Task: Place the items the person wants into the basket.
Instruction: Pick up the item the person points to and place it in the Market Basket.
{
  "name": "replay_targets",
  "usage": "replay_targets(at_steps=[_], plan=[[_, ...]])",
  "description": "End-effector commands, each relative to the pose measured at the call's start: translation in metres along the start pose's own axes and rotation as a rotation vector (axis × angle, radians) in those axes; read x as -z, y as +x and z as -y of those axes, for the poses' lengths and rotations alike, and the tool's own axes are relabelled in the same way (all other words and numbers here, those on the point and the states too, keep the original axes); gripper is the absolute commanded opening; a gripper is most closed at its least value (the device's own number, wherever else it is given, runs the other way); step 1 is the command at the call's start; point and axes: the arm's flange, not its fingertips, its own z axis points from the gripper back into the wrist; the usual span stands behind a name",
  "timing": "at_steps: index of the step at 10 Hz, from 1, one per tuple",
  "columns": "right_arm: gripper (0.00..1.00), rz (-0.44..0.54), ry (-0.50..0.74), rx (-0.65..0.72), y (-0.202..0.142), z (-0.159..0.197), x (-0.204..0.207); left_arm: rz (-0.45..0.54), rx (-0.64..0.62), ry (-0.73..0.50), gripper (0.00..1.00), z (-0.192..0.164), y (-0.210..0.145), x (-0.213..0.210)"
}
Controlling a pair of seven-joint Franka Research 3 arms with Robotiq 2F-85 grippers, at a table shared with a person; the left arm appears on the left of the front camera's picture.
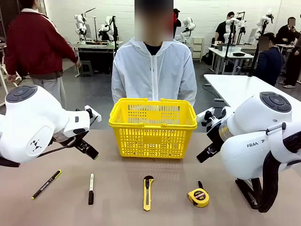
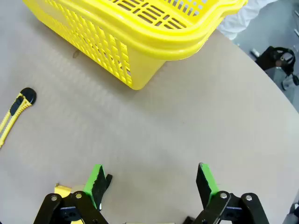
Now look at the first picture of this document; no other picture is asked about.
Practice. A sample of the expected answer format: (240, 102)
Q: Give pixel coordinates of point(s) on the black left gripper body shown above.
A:
(70, 139)

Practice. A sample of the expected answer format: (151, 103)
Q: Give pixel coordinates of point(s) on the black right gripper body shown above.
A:
(216, 139)

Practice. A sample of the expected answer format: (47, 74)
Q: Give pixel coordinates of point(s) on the black pen with yellow ends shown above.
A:
(47, 184)

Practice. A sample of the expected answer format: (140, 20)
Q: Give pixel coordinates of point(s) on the yellow utility knife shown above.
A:
(147, 204)

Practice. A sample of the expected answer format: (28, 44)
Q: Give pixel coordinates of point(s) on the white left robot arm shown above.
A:
(35, 113)

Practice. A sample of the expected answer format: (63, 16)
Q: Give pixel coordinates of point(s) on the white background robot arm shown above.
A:
(188, 26)
(105, 28)
(264, 21)
(238, 23)

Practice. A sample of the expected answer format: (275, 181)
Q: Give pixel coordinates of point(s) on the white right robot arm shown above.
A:
(247, 155)

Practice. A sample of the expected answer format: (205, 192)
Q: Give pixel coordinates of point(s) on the yellow plastic shopping basket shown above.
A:
(152, 141)

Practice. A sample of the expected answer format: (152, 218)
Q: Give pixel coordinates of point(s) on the seated person in dark blue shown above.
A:
(268, 61)

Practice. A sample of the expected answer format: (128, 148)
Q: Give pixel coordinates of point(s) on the person in white hooded jacket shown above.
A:
(141, 70)

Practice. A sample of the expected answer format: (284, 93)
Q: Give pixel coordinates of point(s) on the person in red jacket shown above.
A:
(35, 47)

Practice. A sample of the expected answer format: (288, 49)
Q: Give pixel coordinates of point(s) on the person in brown jacket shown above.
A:
(294, 68)

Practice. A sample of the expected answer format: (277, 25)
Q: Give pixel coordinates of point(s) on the person in black t-shirt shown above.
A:
(221, 30)

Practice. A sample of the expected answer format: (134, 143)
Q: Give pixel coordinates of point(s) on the person with black cap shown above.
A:
(177, 23)

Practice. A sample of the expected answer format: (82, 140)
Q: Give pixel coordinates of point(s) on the person in dark sailor top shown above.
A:
(285, 33)

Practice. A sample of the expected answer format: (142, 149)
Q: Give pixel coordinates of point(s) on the yellow tape measure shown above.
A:
(198, 199)

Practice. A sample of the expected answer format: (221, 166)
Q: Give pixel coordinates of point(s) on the white marker with black cap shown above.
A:
(91, 197)

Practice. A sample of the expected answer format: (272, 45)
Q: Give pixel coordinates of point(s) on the large white table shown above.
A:
(235, 87)

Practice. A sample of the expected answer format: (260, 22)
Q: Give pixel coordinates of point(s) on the grey plastic stool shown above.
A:
(87, 68)

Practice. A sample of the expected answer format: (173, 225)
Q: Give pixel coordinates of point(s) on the white workbench table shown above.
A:
(218, 53)

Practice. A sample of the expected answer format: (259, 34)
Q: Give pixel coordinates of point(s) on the black shallow tray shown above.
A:
(238, 54)

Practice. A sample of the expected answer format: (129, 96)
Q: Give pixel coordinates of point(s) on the clear plastic bin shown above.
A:
(231, 49)

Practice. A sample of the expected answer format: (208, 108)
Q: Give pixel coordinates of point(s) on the white drawer shelf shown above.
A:
(198, 49)

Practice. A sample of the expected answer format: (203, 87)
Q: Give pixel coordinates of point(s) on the grey workbench table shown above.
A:
(98, 46)

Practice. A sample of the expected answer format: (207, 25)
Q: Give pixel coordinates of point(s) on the white robot with black rod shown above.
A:
(81, 26)

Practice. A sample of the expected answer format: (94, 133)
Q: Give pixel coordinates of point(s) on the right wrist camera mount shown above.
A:
(212, 121)

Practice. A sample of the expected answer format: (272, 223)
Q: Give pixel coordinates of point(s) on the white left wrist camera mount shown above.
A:
(94, 114)

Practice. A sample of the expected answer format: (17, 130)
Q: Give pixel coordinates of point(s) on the black camera stand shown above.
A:
(227, 51)
(115, 42)
(255, 56)

